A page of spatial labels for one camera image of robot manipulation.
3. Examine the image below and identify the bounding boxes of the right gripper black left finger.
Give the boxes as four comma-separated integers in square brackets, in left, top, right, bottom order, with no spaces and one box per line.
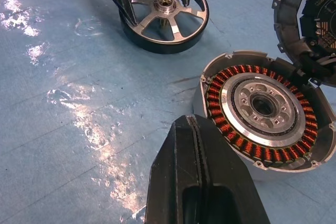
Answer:
[144,114,211,224]

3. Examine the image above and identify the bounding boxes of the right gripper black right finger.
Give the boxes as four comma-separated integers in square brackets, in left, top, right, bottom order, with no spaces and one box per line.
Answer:
[192,115,271,224]

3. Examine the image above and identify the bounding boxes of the silver spoked rotor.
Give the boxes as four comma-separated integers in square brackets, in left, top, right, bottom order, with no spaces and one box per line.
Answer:
[118,0,210,55]

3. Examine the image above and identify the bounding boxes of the silver motor housing copper windings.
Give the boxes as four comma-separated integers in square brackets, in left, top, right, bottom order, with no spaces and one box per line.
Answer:
[192,49,336,182]

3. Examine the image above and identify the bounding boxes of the blue plastic table cover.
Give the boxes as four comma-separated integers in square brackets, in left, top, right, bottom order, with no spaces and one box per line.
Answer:
[0,0,336,224]

